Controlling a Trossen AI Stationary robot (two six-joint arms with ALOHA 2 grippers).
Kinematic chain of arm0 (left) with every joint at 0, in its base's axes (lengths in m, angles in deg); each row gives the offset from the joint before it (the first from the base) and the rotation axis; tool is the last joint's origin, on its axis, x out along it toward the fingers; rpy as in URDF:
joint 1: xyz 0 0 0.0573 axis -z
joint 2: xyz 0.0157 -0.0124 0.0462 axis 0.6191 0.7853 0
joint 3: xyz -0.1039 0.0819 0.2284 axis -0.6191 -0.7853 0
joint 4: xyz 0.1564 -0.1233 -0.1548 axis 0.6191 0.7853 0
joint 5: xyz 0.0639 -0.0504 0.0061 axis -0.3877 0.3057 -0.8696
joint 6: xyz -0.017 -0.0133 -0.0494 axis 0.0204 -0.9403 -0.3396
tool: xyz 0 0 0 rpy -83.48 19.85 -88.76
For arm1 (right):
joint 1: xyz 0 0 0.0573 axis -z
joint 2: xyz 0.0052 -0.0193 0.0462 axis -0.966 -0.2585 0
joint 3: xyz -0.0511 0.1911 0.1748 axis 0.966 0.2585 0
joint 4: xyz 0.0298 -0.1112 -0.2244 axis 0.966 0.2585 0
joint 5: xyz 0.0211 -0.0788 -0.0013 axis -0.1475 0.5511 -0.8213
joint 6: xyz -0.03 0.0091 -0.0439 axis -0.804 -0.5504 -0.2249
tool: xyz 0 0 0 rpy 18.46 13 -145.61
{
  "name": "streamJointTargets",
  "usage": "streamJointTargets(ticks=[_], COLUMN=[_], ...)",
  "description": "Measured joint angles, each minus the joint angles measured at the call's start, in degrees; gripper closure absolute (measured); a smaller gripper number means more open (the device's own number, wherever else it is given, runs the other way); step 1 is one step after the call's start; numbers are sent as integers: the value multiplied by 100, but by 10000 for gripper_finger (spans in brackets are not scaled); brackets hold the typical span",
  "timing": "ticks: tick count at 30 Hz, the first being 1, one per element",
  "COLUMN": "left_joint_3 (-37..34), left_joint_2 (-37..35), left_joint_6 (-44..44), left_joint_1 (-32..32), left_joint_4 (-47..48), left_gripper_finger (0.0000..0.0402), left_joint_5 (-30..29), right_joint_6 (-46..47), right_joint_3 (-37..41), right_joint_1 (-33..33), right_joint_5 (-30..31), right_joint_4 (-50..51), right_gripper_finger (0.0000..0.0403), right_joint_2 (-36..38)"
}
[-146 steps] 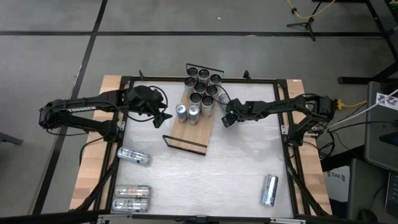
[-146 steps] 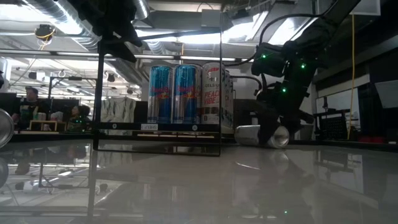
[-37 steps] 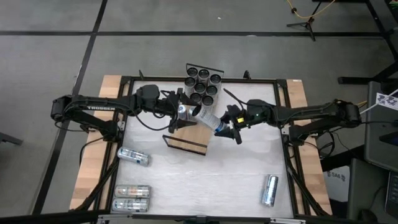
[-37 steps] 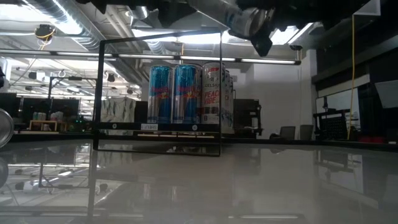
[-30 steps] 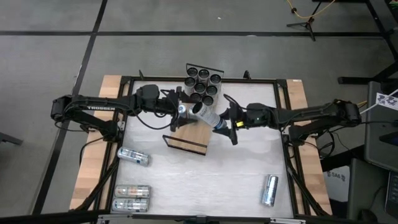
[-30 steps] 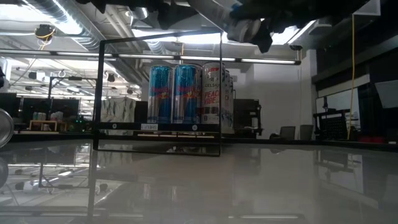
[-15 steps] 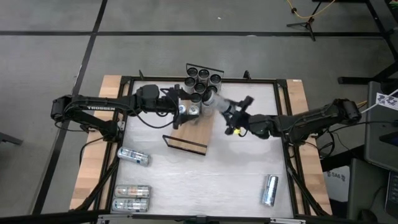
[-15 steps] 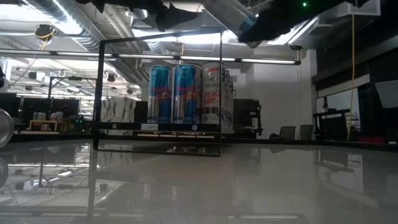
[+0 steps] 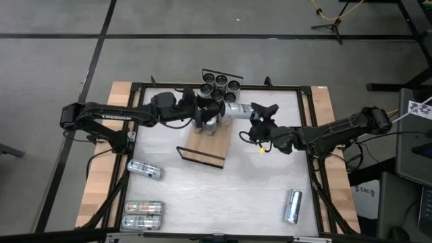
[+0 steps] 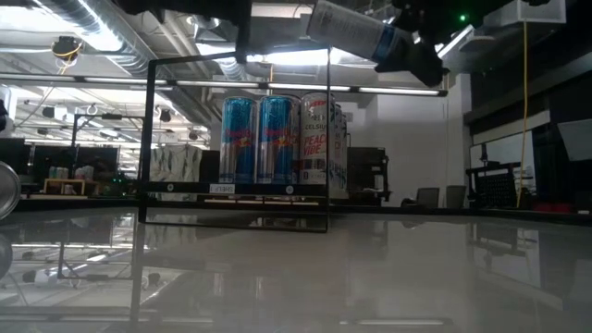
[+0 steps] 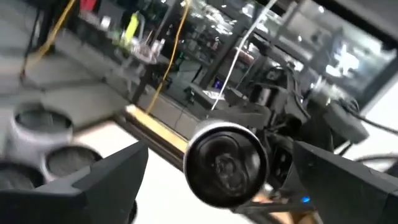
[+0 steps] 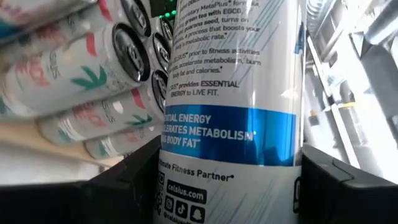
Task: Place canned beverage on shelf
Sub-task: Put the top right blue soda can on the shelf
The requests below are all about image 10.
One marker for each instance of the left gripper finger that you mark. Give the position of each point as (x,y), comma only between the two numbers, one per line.
(243,41)

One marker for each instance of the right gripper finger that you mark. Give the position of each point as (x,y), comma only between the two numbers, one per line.
(421,60)

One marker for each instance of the Celsius Arctic Vibe can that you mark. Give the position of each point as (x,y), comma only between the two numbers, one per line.
(347,28)
(8,189)

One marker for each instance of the silver blue Red Bull can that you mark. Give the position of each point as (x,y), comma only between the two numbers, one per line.
(276,148)
(238,148)

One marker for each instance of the black cabinet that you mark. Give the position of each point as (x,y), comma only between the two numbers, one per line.
(370,168)

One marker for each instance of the grey waste bin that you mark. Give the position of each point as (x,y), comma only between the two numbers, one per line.
(428,196)
(455,196)

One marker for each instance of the black cart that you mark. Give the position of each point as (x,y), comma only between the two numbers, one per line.
(497,180)

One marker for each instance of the white paper sheet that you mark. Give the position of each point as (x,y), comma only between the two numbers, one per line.
(578,139)

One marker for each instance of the wooden side table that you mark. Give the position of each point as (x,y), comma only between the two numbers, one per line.
(69,181)

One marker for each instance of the black metal table frame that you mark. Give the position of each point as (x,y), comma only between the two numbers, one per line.
(69,203)

